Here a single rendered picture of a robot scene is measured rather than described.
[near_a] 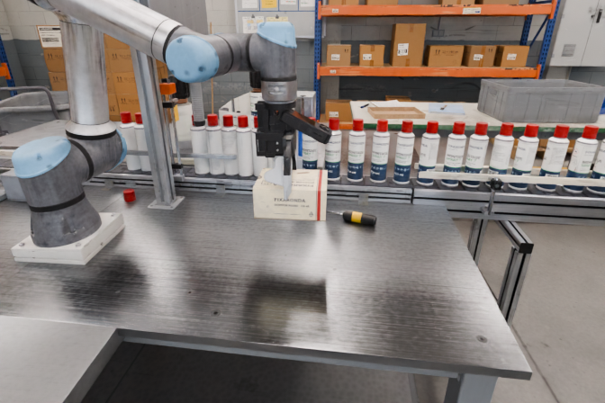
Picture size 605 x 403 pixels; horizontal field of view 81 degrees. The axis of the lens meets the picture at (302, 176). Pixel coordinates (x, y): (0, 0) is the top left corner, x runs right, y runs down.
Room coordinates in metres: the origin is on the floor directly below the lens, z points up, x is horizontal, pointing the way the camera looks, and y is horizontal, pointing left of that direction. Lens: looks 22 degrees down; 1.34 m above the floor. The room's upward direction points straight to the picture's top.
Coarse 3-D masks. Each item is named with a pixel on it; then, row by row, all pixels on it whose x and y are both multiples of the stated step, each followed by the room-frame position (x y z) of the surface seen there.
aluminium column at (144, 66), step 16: (144, 64) 1.00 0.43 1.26; (144, 80) 1.01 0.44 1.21; (144, 96) 1.01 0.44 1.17; (160, 96) 1.04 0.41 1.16; (144, 112) 1.01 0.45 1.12; (160, 112) 1.03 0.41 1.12; (144, 128) 1.01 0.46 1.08; (160, 128) 1.02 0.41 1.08; (160, 144) 1.00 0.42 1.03; (160, 160) 1.00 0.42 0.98; (160, 176) 1.00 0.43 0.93; (160, 192) 1.01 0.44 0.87
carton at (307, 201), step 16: (304, 176) 0.77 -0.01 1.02; (320, 176) 0.77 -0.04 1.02; (256, 192) 0.71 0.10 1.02; (272, 192) 0.70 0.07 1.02; (304, 192) 0.70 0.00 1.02; (320, 192) 0.69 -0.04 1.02; (256, 208) 0.71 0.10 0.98; (272, 208) 0.70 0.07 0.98; (288, 208) 0.70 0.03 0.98; (304, 208) 0.70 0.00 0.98; (320, 208) 0.69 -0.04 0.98
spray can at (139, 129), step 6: (138, 114) 1.17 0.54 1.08; (138, 120) 1.17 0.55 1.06; (138, 126) 1.16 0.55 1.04; (138, 132) 1.16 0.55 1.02; (144, 132) 1.16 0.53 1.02; (138, 138) 1.16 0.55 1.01; (144, 138) 1.16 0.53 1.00; (138, 144) 1.16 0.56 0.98; (144, 144) 1.16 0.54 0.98; (144, 150) 1.16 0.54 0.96; (144, 156) 1.16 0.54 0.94; (144, 162) 1.16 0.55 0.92; (144, 168) 1.16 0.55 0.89; (150, 168) 1.16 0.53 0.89
